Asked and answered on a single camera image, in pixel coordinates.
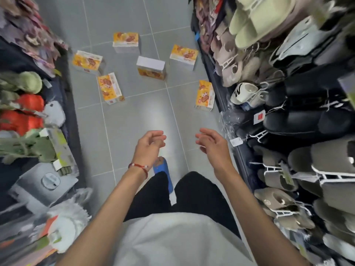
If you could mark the person's right hand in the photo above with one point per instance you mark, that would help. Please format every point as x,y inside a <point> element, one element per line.
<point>217,152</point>

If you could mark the person's left hand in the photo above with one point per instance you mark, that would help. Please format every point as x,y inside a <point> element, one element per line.
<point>148,152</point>

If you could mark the group of yellow boxes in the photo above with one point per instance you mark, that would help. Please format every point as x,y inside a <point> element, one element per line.
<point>151,63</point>

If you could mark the person's left forearm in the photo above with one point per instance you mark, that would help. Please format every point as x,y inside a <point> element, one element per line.
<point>102,218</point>

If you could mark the person's right forearm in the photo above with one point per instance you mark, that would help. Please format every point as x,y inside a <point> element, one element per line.
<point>258,218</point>

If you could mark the white paper hang tag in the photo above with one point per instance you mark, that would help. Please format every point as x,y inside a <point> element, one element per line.
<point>236,142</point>

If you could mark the blue rubber slipper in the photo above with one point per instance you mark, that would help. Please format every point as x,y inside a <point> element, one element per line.
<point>163,171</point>

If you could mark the clear plastic bag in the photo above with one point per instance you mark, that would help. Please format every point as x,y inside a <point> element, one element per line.
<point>230,121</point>

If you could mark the black trousers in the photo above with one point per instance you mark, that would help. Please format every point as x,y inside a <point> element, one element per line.
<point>199,199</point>

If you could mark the white red label tag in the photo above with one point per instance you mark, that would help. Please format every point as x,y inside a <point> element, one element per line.
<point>259,117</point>

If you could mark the rack of hanging slippers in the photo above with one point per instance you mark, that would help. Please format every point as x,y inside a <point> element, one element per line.
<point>305,121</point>

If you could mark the grey shirt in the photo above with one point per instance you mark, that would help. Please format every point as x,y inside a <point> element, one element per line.
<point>180,241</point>

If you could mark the white round mop pad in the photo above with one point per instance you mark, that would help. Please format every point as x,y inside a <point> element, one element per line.
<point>55,113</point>

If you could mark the white round mop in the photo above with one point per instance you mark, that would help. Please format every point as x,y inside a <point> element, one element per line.
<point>69,227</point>

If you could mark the green white mop set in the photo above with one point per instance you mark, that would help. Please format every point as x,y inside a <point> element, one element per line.
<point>36,149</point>

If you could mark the grey appliance carton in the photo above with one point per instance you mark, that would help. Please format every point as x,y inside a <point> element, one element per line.
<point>36,188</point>

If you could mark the orange mop part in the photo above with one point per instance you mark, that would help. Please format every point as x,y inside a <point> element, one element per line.
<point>25,121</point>

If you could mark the green round mop head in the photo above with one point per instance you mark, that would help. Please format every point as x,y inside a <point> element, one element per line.
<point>30,81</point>

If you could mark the strip of colourful hanging packets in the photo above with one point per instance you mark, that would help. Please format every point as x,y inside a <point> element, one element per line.
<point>30,35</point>

